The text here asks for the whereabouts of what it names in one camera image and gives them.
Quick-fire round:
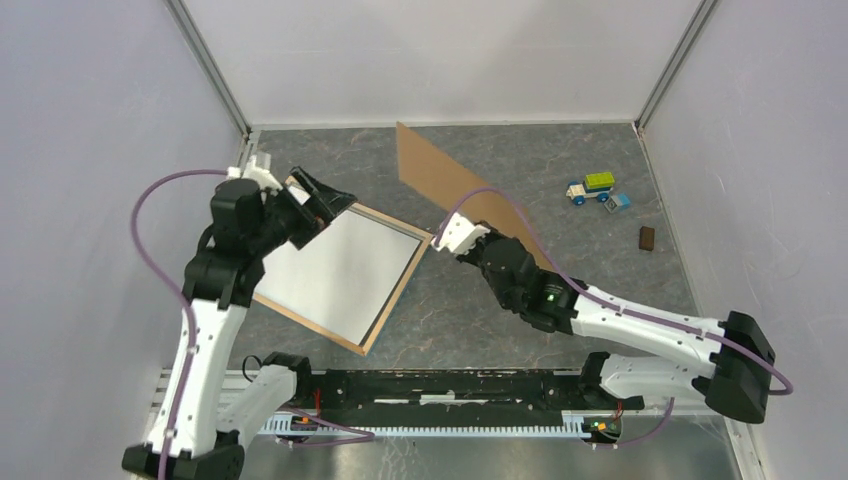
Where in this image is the white cable duct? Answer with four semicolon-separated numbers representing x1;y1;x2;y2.
258;412;591;440

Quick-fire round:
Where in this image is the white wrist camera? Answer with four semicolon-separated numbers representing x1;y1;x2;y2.
226;152;283;192
430;212;491;256

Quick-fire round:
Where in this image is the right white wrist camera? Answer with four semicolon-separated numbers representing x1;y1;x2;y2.
430;212;491;256

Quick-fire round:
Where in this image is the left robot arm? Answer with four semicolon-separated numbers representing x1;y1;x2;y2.
121;167;356;479

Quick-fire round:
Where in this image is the toy brick car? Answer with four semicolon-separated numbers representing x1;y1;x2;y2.
566;172;616;206

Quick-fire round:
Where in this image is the small brown block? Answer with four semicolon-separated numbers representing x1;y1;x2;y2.
638;226;656;251

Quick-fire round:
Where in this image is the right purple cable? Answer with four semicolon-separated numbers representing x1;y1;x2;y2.
433;187;795;452

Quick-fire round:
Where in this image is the wooden picture frame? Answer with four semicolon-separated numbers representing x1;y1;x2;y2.
251;175;435;358

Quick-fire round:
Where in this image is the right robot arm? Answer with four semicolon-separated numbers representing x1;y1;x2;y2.
432;215;777;424

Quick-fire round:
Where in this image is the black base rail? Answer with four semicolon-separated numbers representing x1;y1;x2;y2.
306;369;645;427

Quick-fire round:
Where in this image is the small blue grey brick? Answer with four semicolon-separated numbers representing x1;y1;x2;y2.
604;194;631;213

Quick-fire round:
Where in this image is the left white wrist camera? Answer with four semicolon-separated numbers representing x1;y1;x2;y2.
226;152;283;192

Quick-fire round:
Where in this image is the brown cardboard backing board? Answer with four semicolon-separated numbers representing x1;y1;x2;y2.
396;122;553;270

